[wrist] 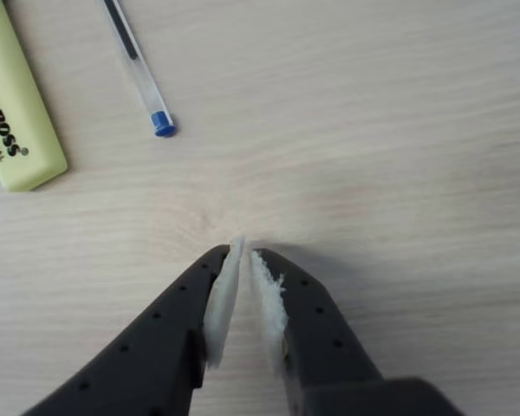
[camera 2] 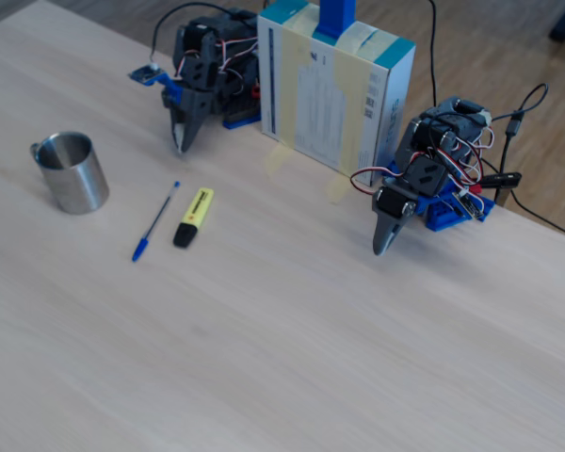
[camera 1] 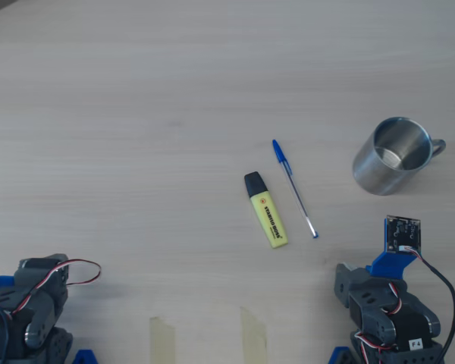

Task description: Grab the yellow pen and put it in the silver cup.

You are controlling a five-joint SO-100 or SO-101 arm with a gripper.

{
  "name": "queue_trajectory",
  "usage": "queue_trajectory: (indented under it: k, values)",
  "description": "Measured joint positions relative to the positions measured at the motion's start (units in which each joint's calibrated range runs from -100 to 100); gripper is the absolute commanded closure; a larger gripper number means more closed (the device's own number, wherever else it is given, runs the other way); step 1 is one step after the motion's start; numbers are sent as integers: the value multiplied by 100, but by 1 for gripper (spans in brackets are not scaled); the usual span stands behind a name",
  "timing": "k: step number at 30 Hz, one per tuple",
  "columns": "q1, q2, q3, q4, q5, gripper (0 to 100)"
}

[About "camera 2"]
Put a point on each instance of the grey leader gripper body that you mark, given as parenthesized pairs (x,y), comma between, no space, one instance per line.
(392,205)

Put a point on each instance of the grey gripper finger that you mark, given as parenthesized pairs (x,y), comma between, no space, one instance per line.
(178,132)
(195,129)

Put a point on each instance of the grey gripper body with camera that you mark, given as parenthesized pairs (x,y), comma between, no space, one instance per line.
(194,105)

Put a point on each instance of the grey leader gripper finger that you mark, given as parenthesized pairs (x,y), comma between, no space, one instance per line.
(387,233)

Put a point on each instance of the yellow highlighter with black cap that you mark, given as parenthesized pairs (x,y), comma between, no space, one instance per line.
(195,212)

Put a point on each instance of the blue leader arm base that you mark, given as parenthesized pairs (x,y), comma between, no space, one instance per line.
(445,214)

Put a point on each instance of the blue robot arm base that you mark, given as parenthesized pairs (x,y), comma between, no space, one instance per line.
(239,123)

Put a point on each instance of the blue ballpoint pen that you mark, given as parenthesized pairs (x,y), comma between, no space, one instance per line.
(157,219)

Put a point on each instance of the yellow masking tape strip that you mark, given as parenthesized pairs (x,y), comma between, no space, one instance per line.
(341,188)
(279,160)

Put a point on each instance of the small controller circuit board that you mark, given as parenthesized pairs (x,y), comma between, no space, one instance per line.
(468,205)

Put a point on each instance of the black plug connector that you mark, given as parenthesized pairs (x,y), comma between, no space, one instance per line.
(501,180)

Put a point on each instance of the white and teal cardboard box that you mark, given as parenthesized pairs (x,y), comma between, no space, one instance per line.
(320,103)

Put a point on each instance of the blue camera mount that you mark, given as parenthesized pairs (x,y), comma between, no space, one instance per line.
(172,89)

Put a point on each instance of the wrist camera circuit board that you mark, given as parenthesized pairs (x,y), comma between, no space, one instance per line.
(146,74)

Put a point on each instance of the grey robot arm with camera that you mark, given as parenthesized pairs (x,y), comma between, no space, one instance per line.
(226,40)

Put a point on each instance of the blue camera post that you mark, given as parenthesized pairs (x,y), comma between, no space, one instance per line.
(334,16)

